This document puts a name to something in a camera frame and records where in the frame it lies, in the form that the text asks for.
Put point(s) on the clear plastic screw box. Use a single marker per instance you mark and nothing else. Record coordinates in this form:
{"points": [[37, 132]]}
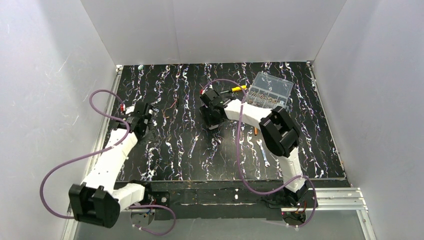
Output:
{"points": [[269, 91]]}

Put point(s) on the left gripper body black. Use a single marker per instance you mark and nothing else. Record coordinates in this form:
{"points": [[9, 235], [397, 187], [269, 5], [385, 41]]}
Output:
{"points": [[147, 133]]}

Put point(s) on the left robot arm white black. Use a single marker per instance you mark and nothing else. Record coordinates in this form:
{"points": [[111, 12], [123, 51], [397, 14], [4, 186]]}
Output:
{"points": [[96, 201]]}

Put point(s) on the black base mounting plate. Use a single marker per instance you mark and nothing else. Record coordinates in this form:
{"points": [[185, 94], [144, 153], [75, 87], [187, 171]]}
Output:
{"points": [[228, 199]]}

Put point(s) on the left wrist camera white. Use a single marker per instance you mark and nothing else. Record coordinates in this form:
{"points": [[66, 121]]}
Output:
{"points": [[126, 111]]}

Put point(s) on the yellow handled screwdriver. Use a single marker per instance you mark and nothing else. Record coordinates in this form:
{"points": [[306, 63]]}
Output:
{"points": [[234, 89]]}

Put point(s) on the silver open-end wrench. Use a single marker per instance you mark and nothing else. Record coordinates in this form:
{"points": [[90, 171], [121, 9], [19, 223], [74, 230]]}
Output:
{"points": [[260, 144]]}

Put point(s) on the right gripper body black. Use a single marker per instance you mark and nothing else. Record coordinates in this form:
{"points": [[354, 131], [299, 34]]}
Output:
{"points": [[213, 120]]}

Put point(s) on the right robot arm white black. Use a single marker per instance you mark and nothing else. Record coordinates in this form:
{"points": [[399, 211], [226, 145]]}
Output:
{"points": [[280, 134]]}

